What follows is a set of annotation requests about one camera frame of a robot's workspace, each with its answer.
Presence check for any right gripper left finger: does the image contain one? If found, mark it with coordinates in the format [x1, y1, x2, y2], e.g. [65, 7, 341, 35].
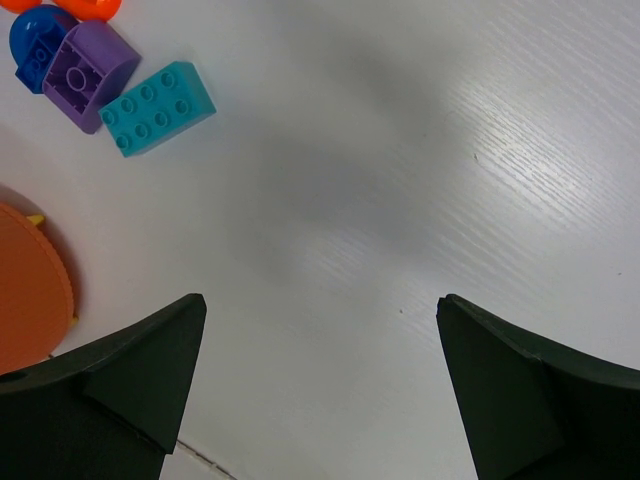
[1, 293, 207, 479]

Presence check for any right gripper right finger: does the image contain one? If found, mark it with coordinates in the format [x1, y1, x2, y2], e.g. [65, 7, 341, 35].
[436, 294, 639, 479]

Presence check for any yellow-green lego brick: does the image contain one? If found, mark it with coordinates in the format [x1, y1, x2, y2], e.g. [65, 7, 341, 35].
[27, 214, 45, 226]

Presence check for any orange round divided container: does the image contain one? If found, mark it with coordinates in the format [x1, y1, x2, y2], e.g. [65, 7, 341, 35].
[1, 203, 75, 374]

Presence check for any teal 2x4 lego brick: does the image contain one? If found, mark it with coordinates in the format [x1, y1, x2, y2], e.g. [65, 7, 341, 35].
[99, 61, 216, 157]

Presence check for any purple arch lego brick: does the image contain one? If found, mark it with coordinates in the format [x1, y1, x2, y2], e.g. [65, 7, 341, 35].
[43, 20, 141, 134]

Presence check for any blue rounded lego brick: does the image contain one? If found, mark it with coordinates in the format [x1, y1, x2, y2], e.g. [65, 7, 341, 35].
[9, 5, 78, 94]

